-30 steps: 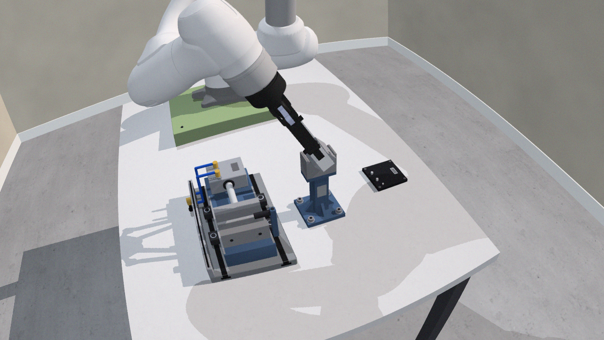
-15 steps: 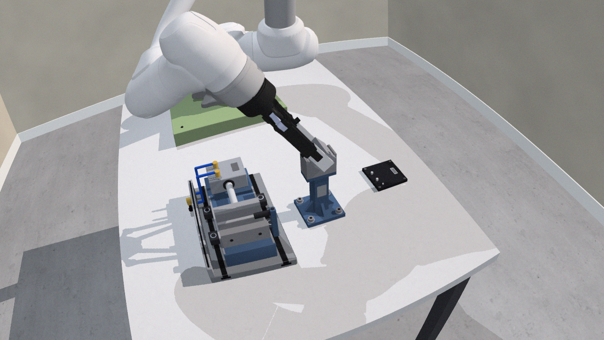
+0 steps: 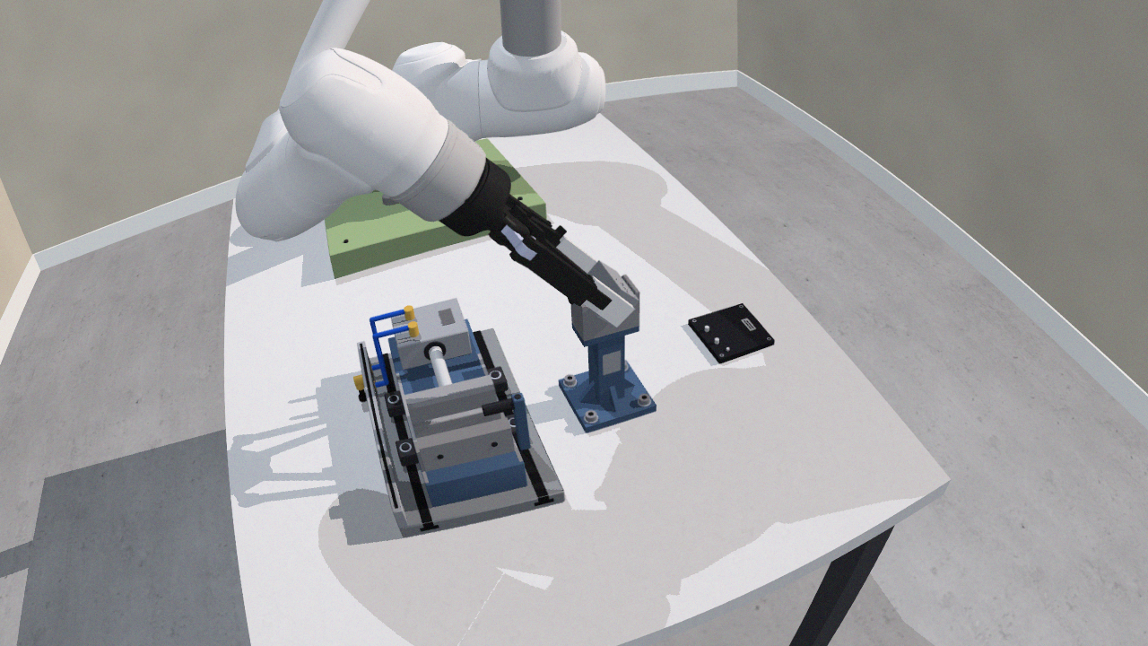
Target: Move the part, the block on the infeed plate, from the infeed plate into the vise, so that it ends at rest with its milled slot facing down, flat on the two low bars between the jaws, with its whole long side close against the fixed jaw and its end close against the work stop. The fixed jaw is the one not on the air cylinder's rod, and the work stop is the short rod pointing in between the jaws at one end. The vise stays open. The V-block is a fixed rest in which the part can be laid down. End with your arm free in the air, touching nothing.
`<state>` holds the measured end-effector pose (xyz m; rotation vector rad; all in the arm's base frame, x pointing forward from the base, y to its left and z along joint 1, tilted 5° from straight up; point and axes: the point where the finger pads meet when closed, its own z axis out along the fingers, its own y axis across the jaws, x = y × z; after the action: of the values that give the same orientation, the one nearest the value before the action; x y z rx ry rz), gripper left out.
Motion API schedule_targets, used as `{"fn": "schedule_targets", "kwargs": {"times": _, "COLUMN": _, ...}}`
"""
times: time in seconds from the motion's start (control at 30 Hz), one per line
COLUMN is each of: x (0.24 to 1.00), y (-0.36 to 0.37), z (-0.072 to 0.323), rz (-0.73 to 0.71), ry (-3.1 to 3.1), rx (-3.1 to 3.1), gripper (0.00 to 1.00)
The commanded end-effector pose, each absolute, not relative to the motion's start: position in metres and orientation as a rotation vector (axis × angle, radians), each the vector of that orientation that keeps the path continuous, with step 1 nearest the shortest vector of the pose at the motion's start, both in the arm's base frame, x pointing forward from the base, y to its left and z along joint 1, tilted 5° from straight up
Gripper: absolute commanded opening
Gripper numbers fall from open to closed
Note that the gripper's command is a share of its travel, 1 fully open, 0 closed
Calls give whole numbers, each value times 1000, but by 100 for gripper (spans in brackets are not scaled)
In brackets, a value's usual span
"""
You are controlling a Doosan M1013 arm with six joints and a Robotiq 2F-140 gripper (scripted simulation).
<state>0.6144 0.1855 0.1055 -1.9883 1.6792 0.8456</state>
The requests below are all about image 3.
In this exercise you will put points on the grey flat bar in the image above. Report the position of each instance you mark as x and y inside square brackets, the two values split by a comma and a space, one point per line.
[452, 422]

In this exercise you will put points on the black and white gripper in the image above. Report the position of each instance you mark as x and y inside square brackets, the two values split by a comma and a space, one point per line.
[491, 207]

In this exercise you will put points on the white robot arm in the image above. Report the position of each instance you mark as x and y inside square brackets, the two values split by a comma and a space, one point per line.
[347, 125]

